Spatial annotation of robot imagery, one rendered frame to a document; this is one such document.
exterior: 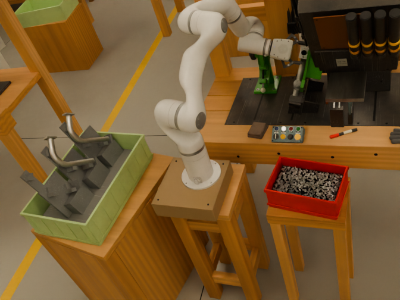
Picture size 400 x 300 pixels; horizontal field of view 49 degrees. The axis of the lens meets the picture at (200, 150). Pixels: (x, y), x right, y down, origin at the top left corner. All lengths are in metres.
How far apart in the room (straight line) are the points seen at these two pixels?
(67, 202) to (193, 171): 0.70
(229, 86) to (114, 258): 1.19
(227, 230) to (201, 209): 0.21
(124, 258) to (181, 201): 0.48
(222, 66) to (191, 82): 0.95
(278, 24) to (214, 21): 0.75
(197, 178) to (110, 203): 0.47
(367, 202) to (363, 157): 0.92
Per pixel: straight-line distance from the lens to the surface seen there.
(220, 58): 2.69
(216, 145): 2.29
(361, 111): 2.30
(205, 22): 1.82
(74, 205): 2.30
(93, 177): 2.38
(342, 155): 2.17
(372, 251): 2.84
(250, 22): 2.15
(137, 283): 2.45
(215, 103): 2.57
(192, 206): 1.96
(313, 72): 2.18
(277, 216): 2.01
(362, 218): 2.98
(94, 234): 2.16
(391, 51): 1.91
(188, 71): 1.80
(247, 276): 2.42
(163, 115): 1.82
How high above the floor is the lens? 2.37
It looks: 41 degrees down
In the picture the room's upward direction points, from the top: 20 degrees counter-clockwise
